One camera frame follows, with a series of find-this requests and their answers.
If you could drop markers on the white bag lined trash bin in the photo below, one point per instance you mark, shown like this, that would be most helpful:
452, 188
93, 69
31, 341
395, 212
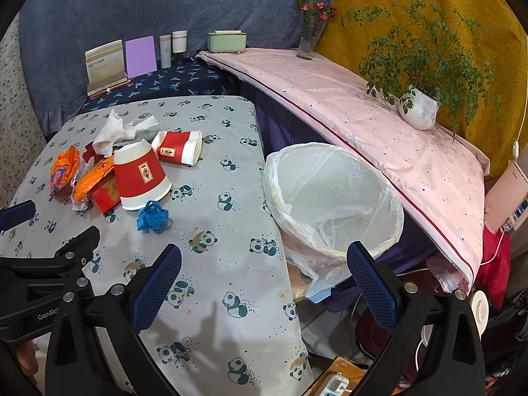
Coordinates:
323, 198

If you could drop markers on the white tissue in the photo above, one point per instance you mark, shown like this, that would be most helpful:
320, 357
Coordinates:
116, 133

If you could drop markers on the white cosmetic tube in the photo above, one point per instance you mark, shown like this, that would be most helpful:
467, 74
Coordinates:
165, 43

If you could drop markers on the orange snack bag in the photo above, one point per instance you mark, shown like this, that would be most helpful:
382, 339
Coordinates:
64, 168

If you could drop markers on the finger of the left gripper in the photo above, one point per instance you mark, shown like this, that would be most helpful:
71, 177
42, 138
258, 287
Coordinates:
16, 215

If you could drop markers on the dark purple cloth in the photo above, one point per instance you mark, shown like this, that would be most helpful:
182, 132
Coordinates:
280, 128

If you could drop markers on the purple notebook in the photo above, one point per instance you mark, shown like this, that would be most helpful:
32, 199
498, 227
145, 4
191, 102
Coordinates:
140, 56

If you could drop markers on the navy floral cloth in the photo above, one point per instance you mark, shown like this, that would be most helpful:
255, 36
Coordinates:
193, 78

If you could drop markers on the red fuzzy cloth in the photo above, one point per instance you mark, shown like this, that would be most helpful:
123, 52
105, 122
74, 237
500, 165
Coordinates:
90, 153

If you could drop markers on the mustard yellow backdrop cloth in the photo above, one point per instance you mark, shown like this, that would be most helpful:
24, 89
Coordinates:
486, 29

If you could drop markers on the green tissue box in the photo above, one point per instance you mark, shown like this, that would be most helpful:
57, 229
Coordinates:
227, 41

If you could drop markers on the potted green plant white pot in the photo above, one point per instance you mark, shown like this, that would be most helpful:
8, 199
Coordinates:
419, 52

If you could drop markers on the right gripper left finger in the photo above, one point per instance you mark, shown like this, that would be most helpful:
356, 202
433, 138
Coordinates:
149, 287

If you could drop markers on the glass vase red flowers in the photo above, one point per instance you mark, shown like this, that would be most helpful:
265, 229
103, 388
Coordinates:
315, 16

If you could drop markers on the red gold cigarette box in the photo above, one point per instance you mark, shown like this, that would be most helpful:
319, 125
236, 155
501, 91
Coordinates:
106, 194

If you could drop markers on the pink bed sheet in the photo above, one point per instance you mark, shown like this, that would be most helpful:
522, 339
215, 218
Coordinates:
438, 175

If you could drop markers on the orange plastic wrapper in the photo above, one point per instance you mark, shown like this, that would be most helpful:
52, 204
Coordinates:
88, 182

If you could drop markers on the white cosmetic jar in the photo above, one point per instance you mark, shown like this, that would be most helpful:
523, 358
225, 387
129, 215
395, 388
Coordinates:
179, 46

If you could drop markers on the white power strip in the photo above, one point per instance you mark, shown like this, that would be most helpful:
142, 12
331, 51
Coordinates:
334, 385

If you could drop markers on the blue glove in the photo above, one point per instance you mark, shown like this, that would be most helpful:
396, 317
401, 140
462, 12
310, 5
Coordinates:
152, 217

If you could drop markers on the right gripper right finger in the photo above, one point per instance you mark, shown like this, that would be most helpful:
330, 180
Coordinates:
380, 296

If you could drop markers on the pink device with cable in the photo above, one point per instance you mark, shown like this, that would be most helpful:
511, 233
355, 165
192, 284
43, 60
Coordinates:
505, 205

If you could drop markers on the blue grey backdrop cloth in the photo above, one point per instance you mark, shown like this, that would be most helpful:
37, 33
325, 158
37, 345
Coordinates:
56, 34

